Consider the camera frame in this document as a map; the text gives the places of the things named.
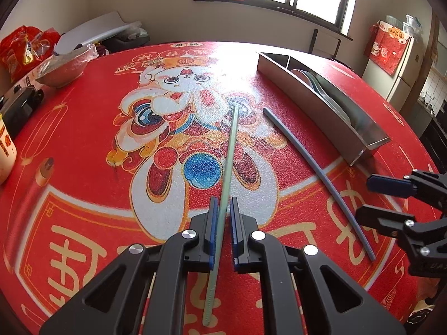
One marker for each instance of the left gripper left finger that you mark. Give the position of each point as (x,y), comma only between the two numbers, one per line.
(143,290)

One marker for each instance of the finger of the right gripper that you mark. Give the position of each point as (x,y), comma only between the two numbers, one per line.
(396,187)
(387,222)

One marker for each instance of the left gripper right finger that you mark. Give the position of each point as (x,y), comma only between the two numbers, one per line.
(302,290)

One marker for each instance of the green chopstick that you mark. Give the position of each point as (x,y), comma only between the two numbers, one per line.
(224,200)

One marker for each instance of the blue plastic spoon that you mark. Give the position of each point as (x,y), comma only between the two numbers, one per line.
(309,79)

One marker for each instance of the right hand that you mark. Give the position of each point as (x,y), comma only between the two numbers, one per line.
(427,289)

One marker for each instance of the stainless steel cutlery tray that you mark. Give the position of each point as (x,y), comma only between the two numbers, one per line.
(355,141)

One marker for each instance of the white refrigerator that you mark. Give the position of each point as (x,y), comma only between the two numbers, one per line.
(395,89)

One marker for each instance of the red cloth on refrigerator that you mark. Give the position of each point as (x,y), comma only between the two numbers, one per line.
(386,46)

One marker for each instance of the red festive table mat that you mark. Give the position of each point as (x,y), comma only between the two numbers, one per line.
(136,146)

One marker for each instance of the clear containers on refrigerator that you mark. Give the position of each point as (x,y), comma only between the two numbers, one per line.
(411,25)

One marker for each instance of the black metal rack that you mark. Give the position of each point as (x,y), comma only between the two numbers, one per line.
(324,45)

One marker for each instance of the cream enamel mug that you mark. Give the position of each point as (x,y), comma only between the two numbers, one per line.
(8,152)

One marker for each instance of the black device on table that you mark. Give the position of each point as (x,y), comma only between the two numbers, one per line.
(19,112)

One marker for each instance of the foil covered metal bowl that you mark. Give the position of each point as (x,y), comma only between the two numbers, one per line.
(58,71)

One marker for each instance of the red snack bag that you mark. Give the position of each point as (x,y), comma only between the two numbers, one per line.
(26,48)

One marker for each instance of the grey rolled sheet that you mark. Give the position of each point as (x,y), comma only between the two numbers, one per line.
(96,30)

